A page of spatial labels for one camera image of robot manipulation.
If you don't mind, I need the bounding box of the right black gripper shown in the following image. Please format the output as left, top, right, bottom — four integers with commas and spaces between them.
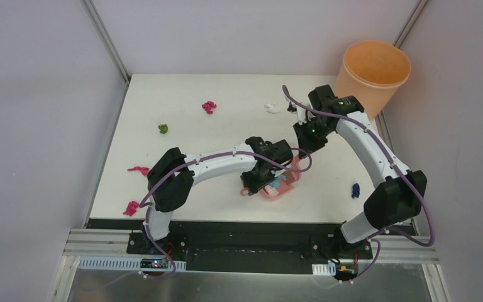
294, 117, 333, 159

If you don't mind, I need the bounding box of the pink dustpan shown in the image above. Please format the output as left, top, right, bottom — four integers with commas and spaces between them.
240, 170, 302, 201

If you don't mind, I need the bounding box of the white paper scrap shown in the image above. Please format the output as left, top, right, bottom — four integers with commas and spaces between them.
264, 103, 281, 114

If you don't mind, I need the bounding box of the orange plastic bucket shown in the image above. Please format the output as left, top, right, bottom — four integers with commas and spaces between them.
333, 40, 411, 120

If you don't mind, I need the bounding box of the cyan paper scrap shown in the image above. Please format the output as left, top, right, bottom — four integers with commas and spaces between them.
270, 174, 287, 189

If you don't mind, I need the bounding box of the pink hand brush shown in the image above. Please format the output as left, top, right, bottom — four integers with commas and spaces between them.
282, 155, 302, 184

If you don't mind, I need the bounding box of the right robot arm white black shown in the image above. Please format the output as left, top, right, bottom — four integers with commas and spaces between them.
282, 85, 427, 258

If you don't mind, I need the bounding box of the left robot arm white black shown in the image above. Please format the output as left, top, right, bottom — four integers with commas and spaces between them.
140, 137, 294, 255

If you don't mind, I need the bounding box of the dark blue paper scrap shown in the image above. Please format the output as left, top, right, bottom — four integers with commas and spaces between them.
351, 183, 360, 199

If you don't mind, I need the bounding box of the magenta paper scrap top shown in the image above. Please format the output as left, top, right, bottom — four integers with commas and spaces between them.
201, 101, 217, 115

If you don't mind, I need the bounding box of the green paper scrap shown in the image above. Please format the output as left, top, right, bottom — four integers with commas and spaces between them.
158, 124, 169, 135

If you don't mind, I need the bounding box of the magenta paper scrap left edge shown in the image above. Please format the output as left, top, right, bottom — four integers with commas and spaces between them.
127, 166, 150, 176

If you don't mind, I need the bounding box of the right circuit board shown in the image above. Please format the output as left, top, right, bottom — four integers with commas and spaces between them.
334, 266, 358, 282

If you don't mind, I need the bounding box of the circuit board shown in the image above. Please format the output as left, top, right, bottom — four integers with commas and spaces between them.
334, 266, 358, 282
140, 258, 169, 270

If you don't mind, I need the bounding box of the magenta paper scrap bottom left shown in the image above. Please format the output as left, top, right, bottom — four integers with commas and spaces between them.
123, 201, 140, 217

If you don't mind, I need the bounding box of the left circuit board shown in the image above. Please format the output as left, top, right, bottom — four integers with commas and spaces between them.
140, 258, 169, 270

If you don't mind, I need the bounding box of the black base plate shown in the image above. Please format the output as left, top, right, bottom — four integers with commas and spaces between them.
84, 218, 418, 275

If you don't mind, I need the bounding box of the right white cable duct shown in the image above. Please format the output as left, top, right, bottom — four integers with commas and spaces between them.
311, 262, 336, 276

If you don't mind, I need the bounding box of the white cable duct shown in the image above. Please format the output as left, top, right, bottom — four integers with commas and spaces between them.
311, 262, 336, 276
77, 256, 186, 272

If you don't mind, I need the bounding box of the aluminium frame rail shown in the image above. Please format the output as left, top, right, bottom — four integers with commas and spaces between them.
63, 228, 440, 264

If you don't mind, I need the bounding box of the left white cable duct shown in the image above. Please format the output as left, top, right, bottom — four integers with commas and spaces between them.
77, 256, 186, 272

